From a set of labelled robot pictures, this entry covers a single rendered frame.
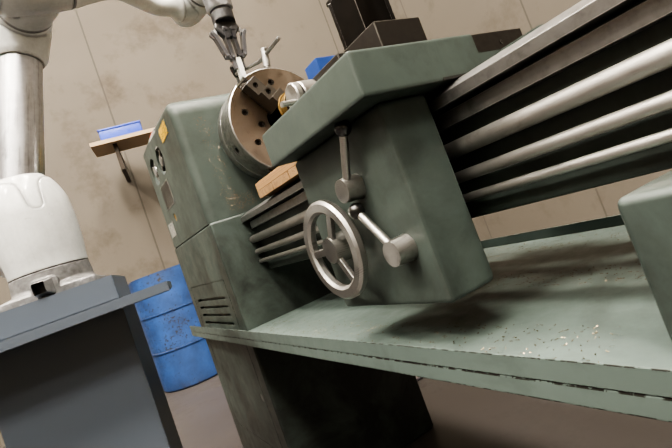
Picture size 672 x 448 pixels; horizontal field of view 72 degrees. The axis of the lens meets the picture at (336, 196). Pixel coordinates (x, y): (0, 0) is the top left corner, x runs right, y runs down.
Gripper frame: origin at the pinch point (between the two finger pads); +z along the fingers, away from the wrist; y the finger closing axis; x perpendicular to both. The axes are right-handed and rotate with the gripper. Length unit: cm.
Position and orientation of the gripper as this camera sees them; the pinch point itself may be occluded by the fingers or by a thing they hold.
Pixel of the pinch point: (240, 68)
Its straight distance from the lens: 162.3
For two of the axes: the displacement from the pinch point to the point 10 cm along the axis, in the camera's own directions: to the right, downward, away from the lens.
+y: 8.2, -2.5, 5.1
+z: 3.3, 9.4, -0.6
